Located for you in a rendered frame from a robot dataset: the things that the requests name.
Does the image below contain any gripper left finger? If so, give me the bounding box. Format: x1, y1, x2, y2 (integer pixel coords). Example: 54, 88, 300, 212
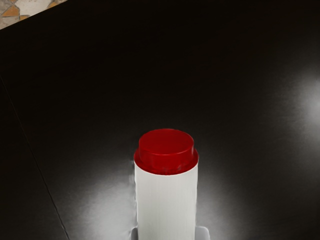
129, 226, 140, 240

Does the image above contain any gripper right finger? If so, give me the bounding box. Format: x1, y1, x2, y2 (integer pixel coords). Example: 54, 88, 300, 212
195, 225, 211, 240

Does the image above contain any white bottle with red cap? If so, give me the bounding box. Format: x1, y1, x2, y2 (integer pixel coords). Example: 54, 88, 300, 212
133, 128, 200, 240

